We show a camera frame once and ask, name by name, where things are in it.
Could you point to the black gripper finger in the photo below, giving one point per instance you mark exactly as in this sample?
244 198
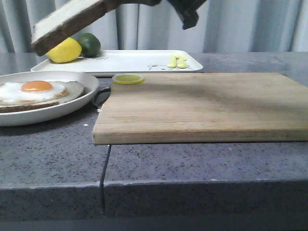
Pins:
187 11

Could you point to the white round plate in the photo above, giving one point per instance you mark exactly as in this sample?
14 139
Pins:
89 82

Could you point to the bread slice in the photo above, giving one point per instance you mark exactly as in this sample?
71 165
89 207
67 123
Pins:
74 90
67 20

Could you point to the fried egg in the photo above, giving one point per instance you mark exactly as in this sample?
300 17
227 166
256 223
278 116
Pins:
30 92

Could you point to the white rectangular tray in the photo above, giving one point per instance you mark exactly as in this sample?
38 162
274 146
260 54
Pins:
111 62

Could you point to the grey curtain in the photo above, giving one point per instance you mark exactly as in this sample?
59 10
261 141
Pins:
223 26

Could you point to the right pale yellow piece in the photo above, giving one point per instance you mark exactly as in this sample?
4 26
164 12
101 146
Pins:
181 62

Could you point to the pale yellow piece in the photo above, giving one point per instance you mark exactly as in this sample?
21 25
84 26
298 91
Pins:
172 63
181 62

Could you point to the left pale yellow piece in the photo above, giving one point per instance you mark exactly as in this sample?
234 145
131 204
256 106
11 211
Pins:
172 63

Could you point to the yellow lemon slice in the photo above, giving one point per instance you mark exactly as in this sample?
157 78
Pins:
127 79

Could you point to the wooden cutting board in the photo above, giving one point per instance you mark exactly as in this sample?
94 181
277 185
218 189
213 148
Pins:
204 107

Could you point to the green lime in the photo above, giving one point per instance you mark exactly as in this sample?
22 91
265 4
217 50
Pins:
90 45

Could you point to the metal cutting board handle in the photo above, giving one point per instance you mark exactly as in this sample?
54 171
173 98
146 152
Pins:
101 97

